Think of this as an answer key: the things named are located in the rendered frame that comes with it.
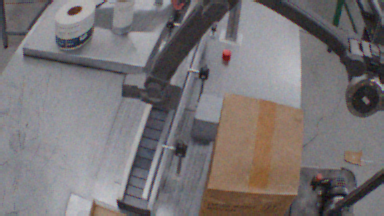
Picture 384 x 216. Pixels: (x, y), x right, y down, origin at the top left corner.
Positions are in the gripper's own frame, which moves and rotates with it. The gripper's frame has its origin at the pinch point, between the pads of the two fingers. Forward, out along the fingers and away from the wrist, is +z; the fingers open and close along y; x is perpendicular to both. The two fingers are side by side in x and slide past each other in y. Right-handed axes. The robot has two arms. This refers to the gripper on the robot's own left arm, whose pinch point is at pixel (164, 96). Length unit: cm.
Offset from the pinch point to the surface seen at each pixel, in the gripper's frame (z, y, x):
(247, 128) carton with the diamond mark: -27.9, -24.3, 4.1
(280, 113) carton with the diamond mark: -23.3, -33.0, -1.8
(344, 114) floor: 138, -110, -26
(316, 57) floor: 172, -84, -67
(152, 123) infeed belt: 0.2, 1.5, 8.4
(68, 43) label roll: 14, 47, -13
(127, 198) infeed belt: -18.8, 2.3, 32.0
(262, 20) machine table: 51, -28, -47
